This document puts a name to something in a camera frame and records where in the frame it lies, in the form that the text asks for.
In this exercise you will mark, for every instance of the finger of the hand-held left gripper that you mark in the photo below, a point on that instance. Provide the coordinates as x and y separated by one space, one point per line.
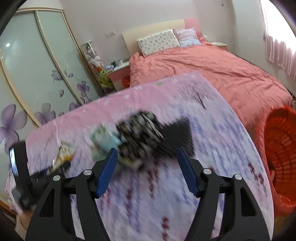
46 173

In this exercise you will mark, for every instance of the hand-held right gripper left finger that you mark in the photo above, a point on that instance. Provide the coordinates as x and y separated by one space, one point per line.
106 176

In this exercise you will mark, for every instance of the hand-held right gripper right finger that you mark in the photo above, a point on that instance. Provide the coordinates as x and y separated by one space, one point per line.
188 173

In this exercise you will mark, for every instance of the shiny yellow wrapper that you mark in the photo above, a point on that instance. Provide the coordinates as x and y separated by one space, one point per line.
63 155

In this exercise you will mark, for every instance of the dark knitted cloth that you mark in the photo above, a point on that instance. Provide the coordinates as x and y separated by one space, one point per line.
179 139

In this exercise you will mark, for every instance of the black floral scrunchie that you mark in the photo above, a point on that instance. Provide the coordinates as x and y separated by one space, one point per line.
138 136

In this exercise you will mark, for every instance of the orange plastic laundry basket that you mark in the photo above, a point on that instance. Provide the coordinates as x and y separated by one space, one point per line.
284 148

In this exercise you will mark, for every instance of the pink floral tablecloth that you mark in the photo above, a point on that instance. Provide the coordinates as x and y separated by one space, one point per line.
150 99

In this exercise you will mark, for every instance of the red bag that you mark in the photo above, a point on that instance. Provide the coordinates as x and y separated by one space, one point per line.
126 81

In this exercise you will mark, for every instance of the green plush toy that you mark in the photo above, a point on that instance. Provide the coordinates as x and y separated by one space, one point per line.
104 77

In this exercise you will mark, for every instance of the pink nightstand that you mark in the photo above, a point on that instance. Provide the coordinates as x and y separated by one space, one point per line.
118 77
219 45

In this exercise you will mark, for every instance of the frosted glass sliding wardrobe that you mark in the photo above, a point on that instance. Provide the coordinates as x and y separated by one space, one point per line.
34 69

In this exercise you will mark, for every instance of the coral pink duvet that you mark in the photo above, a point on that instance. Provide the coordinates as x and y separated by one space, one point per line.
208 69

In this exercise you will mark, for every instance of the white mug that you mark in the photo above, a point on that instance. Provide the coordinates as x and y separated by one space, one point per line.
119 62

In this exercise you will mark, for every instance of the hanging plush toy organizer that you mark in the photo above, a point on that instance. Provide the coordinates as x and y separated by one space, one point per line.
92 55

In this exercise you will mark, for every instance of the white floral pillow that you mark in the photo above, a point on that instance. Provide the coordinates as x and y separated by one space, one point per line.
158 42

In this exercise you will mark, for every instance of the pink striped pillow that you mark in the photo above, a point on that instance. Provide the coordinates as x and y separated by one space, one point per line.
187 37

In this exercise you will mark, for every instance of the beige and pink headboard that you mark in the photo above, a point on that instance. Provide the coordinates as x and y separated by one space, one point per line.
143 30

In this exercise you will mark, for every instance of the pink curtain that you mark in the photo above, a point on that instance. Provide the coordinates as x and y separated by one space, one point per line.
279 51

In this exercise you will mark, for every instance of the white wall switch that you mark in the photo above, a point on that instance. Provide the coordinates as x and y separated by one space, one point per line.
110 33

